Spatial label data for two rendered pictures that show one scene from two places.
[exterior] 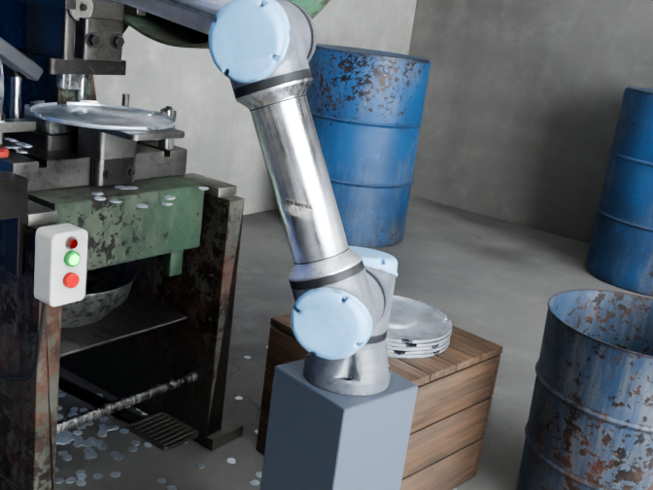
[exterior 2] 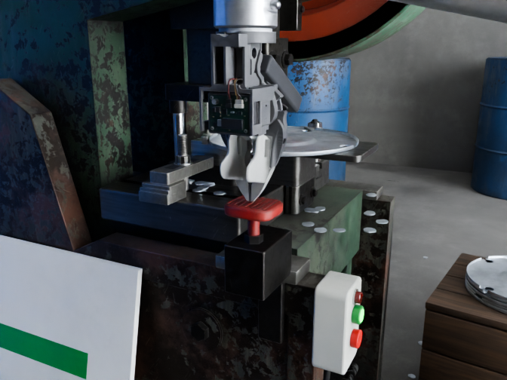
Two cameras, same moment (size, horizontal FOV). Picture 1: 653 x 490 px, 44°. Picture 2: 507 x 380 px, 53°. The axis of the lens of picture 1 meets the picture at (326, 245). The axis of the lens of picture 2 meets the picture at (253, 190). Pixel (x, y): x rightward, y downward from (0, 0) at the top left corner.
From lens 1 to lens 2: 0.98 m
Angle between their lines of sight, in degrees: 7
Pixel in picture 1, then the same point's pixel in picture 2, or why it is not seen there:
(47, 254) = (337, 317)
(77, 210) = (308, 249)
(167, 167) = (321, 179)
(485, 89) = (364, 75)
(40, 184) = not seen: hidden behind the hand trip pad
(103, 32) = (278, 51)
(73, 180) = not seen: hidden behind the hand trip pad
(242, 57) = not seen: outside the picture
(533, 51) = (397, 43)
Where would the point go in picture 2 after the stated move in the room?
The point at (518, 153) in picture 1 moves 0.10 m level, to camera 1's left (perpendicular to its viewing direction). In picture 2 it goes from (395, 116) to (383, 116)
